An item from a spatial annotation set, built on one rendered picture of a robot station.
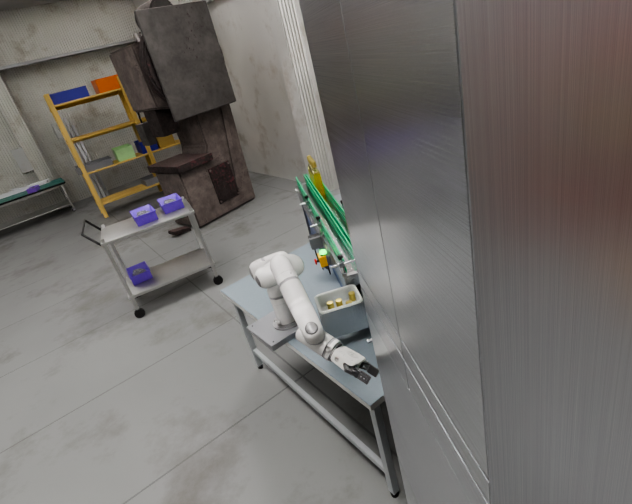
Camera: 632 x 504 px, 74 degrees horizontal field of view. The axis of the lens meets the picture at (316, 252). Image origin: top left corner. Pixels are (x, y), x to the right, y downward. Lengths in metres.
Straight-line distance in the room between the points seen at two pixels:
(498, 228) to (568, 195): 0.08
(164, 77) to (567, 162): 5.87
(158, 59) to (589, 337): 5.91
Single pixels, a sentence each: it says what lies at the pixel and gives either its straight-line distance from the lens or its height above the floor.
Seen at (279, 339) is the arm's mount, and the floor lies 0.79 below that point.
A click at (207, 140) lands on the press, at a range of 6.80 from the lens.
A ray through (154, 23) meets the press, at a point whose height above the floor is 2.78.
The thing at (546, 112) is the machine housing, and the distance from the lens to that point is 0.45.
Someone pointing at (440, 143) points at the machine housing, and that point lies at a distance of 0.46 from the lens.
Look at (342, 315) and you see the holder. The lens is 2.09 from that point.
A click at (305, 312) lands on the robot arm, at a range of 1.54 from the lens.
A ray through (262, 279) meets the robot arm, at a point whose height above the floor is 1.29.
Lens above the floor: 2.17
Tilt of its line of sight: 26 degrees down
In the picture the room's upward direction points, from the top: 15 degrees counter-clockwise
